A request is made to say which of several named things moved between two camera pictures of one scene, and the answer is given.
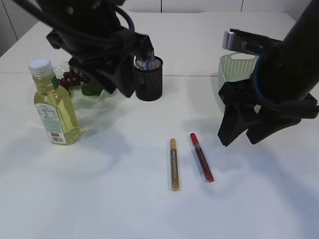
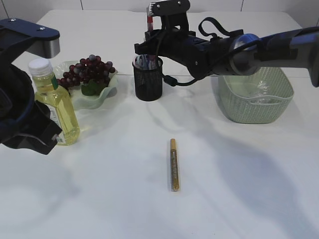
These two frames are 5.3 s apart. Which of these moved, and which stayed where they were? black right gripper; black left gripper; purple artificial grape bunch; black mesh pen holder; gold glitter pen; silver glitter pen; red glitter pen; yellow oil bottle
Moved: black left gripper; black right gripper; red glitter pen; silver glitter pen
Stayed: yellow oil bottle; purple artificial grape bunch; black mesh pen holder; gold glitter pen
